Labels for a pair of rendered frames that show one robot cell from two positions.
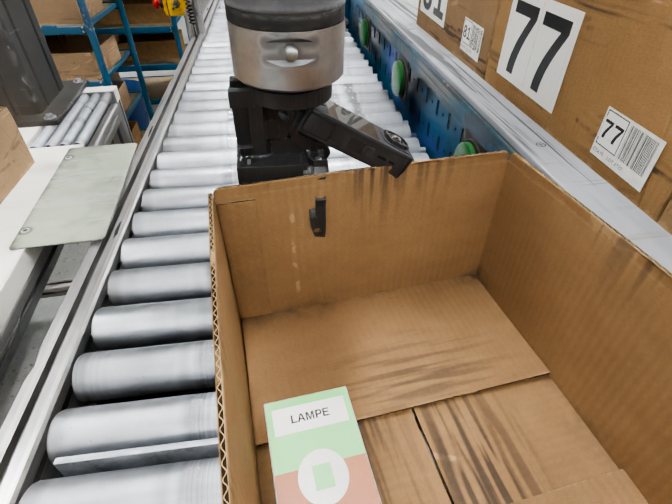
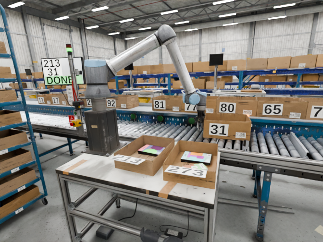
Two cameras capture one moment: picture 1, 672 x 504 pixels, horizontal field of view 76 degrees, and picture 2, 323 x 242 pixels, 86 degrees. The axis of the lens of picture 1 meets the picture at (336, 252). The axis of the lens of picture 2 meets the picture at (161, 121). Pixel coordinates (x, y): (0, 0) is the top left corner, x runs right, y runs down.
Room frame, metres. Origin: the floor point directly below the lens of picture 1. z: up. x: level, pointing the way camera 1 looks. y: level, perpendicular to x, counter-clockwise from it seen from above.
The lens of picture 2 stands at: (-0.19, 1.59, 1.32)
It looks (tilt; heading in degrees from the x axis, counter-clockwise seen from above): 15 degrees down; 303
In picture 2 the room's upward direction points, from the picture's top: 2 degrees counter-clockwise
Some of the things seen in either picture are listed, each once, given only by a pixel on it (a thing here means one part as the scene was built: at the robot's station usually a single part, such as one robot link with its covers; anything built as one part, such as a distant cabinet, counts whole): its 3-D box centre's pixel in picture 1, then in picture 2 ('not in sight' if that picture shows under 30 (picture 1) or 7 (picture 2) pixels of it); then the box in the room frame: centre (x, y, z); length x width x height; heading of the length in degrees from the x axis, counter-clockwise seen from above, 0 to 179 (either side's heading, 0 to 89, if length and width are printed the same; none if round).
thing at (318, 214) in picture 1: (314, 209); not in sight; (0.35, 0.02, 0.87); 0.05 x 0.02 x 0.09; 8
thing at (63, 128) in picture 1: (69, 120); not in sight; (0.88, 0.57, 0.74); 0.28 x 0.02 x 0.02; 11
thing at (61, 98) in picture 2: not in sight; (66, 99); (2.86, -0.09, 0.96); 0.39 x 0.29 x 0.17; 7
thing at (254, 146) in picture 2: not in sight; (254, 142); (-0.09, -0.03, 0.72); 0.52 x 0.05 x 0.05; 98
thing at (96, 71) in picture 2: not in sight; (96, 71); (0.95, 0.71, 1.37); 0.17 x 0.15 x 0.18; 129
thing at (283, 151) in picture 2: not in sight; (280, 145); (-0.29, -0.06, 0.72); 0.52 x 0.05 x 0.05; 98
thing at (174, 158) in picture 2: not in sight; (193, 160); (0.19, 0.65, 0.80); 0.38 x 0.28 x 0.10; 103
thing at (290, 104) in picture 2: not in sight; (278, 107); (-0.25, -0.51, 0.96); 0.39 x 0.29 x 0.17; 8
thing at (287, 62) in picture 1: (288, 51); (201, 107); (0.36, 0.04, 1.01); 0.10 x 0.09 x 0.05; 8
